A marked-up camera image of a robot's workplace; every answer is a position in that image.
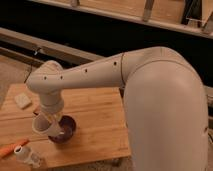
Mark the dark purple ceramic bowl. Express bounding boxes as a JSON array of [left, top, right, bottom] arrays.
[[49, 115, 76, 144]]

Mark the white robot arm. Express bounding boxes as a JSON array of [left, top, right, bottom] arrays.
[[26, 46, 208, 171]]

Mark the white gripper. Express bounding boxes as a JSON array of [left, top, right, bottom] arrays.
[[40, 98, 64, 122]]

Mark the black cable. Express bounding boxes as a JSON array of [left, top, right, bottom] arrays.
[[23, 47, 43, 84]]

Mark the wooden shelf frame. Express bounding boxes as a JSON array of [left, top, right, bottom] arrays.
[[31, 0, 213, 39]]

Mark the beige sponge block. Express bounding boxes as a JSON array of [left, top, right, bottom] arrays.
[[14, 93, 32, 109]]

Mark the orange carrot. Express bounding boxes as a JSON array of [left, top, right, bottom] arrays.
[[0, 139, 29, 158]]

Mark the metal rail beam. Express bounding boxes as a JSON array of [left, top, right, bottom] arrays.
[[0, 26, 213, 129]]

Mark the white ceramic cup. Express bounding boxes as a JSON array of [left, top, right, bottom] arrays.
[[32, 114, 62, 137]]

